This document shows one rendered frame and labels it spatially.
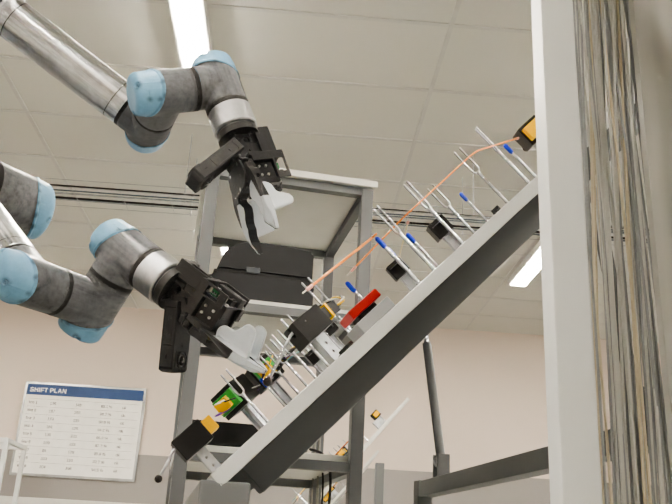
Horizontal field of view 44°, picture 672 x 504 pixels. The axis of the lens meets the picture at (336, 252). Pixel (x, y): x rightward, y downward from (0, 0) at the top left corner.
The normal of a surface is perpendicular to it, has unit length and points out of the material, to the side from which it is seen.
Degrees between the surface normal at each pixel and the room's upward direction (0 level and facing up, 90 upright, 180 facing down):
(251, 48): 180
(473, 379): 90
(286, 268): 90
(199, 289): 103
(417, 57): 180
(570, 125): 90
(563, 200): 90
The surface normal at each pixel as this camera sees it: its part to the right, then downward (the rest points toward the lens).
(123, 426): 0.07, -0.35
